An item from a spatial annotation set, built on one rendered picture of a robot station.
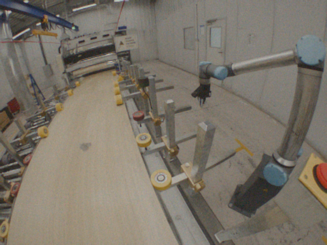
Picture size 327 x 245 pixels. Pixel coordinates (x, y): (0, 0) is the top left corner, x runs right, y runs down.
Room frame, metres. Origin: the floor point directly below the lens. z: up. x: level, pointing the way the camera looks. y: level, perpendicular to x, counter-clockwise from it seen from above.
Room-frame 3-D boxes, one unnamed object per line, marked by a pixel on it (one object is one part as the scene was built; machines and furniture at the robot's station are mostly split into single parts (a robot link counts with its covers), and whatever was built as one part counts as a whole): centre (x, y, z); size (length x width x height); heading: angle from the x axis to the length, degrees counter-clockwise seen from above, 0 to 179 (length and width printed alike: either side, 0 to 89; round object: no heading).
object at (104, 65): (2.77, 1.34, 1.05); 1.43 x 0.12 x 0.12; 109
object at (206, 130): (0.25, -0.11, 0.90); 0.03 x 0.03 x 0.48; 19
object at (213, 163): (0.31, -0.16, 0.83); 0.43 x 0.03 x 0.04; 109
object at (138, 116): (0.72, 0.17, 0.85); 0.08 x 0.08 x 0.11
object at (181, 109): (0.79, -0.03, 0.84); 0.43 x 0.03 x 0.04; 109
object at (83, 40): (3.03, 1.43, 0.95); 1.65 x 0.70 x 1.90; 109
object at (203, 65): (0.90, -0.34, 1.14); 0.10 x 0.09 x 0.12; 24
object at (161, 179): (0.24, 0.03, 0.85); 0.08 x 0.08 x 0.11
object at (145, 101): (0.96, 0.13, 0.93); 0.03 x 0.03 x 0.48; 19
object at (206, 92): (0.90, -0.35, 0.97); 0.09 x 0.08 x 0.12; 111
